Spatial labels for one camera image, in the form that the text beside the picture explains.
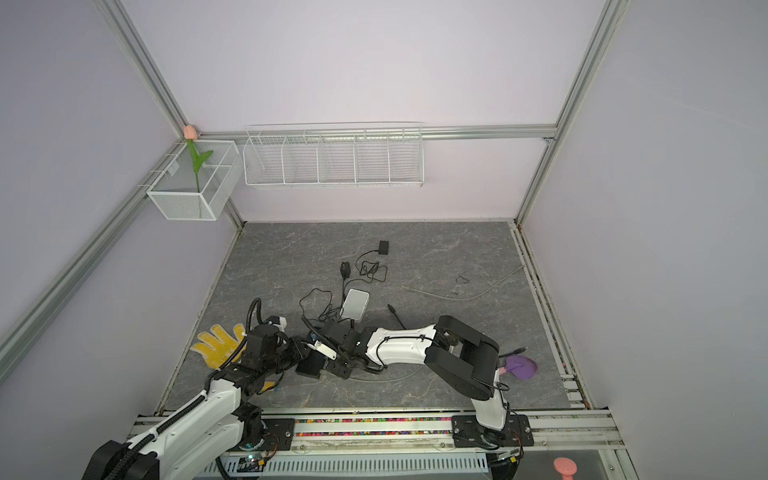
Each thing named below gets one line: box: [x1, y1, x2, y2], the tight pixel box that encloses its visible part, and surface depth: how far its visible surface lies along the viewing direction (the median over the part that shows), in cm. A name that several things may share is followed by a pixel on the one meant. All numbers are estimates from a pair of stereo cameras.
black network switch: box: [295, 350, 326, 380], surface depth 84 cm
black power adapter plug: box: [340, 262, 351, 280], surface depth 104 cm
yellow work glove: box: [190, 324, 248, 369], surface depth 90 cm
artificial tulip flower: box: [183, 124, 213, 193], surface depth 92 cm
